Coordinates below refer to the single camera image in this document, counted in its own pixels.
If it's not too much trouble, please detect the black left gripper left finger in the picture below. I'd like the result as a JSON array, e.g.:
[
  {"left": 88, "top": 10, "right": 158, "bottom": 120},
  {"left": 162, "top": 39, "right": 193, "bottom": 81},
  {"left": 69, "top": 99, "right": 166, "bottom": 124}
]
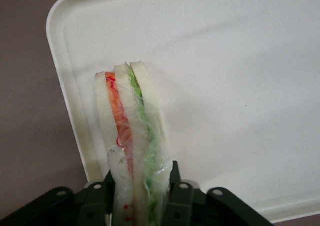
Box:
[{"left": 74, "top": 170, "right": 117, "bottom": 226}]

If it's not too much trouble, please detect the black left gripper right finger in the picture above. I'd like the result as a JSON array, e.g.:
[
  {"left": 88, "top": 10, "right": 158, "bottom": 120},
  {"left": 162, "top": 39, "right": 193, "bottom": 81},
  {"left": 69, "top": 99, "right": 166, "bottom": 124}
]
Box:
[{"left": 165, "top": 160, "right": 209, "bottom": 226}]

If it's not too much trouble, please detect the triangle sandwich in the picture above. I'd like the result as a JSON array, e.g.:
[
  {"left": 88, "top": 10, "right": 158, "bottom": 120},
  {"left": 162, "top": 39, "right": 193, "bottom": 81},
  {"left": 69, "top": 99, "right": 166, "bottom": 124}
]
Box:
[{"left": 94, "top": 60, "right": 174, "bottom": 226}]

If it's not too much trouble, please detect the cream plastic tray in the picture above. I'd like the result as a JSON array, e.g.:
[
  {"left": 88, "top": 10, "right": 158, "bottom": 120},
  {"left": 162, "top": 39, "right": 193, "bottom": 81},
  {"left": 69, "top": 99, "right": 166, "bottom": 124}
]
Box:
[{"left": 45, "top": 0, "right": 320, "bottom": 224}]

